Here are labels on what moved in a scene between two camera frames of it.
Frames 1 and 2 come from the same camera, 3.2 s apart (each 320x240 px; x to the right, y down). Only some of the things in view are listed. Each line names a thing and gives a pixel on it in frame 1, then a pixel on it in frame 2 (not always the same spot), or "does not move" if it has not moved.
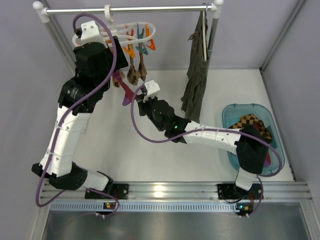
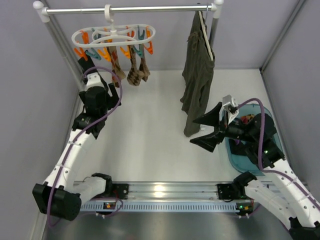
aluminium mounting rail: [272, 190] does not move
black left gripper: [118, 59] -> [110, 97]
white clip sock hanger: [121, 34] does not move
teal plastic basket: [231, 113] does not move
